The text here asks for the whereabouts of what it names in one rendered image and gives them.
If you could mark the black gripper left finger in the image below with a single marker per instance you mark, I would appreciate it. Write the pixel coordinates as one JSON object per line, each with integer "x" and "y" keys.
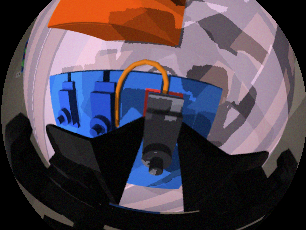
{"x": 110, "y": 156}

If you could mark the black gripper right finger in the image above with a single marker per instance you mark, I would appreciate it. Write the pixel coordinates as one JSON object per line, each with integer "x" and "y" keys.
{"x": 205, "y": 168}

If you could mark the grey micro servo with orange cable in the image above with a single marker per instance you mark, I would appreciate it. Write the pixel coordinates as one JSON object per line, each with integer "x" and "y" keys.
{"x": 162, "y": 122}

